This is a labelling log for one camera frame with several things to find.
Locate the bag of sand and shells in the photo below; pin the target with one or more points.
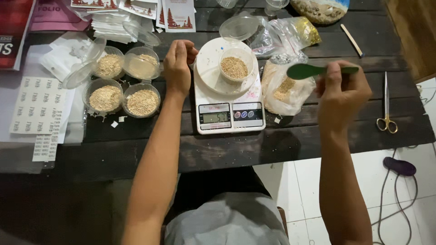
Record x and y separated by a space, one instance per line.
320 9

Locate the clear plastic cup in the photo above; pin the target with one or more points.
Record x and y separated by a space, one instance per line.
275 5
227 2

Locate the small white paper scrap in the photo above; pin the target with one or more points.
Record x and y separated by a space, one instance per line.
277 119
122 118
114 124

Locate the white cup of grains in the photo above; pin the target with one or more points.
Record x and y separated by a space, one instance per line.
235 67

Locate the person's right hand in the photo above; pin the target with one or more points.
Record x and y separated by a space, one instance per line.
344 97

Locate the clear bag of grains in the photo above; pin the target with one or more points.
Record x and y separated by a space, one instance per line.
285 92

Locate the clear bag of gold glitter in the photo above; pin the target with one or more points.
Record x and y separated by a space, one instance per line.
305 32

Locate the white card with red temple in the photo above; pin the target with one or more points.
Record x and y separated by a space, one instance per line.
93 3
139 7
179 15

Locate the flat wooden stick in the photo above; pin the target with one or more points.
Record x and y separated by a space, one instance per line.
352 40

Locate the stack of white papers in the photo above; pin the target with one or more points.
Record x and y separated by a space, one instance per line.
110 25

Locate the clear round plastic lid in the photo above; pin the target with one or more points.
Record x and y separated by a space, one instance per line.
93 50
77 75
141 33
239 28

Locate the green plastic spoon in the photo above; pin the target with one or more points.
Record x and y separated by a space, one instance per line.
301 71

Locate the large white sticker sheet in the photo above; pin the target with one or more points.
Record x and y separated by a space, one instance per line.
37 105

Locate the red book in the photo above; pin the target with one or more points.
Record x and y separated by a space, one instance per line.
12 34

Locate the small white sticker sheet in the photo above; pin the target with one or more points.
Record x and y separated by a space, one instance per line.
47 144

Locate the empty clear plastic bag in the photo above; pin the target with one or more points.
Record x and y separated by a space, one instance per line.
264 42

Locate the brown wooden cabinet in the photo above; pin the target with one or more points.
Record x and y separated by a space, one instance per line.
414 34

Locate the white digital kitchen scale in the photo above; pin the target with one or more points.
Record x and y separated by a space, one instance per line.
231 117

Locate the grey plastic sheet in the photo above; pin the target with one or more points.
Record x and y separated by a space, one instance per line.
20 68

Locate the person's grey shirt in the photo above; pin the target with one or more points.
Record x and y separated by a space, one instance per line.
226 221

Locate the white paper pouches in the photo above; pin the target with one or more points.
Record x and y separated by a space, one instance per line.
64 54

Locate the clear lidded container of grains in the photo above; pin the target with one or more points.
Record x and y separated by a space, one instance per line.
141 64

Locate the pink folder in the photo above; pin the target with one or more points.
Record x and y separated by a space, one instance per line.
56 15

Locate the small bag of silver glitter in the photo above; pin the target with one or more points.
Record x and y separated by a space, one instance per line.
281 59

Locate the person's left hand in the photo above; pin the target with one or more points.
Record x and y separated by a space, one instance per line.
181 71

